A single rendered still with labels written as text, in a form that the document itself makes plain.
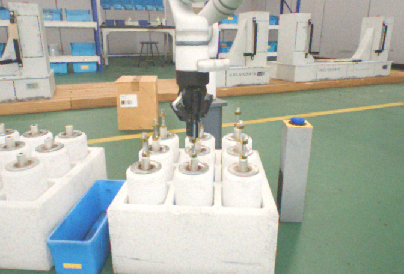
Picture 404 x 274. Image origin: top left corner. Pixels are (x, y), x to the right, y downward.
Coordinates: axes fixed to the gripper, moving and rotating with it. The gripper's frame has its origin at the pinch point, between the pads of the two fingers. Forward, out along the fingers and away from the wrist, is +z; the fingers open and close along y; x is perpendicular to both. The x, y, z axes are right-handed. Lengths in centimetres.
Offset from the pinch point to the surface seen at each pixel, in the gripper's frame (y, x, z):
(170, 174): -3.2, -11.8, 16.4
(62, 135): 9, -48, 9
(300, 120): -31.3, 13.4, 2.4
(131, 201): 11.7, -10.1, 17.3
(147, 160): 7.3, -8.4, 7.5
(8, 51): -36, -223, -10
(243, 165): -6.0, 10.2, 8.3
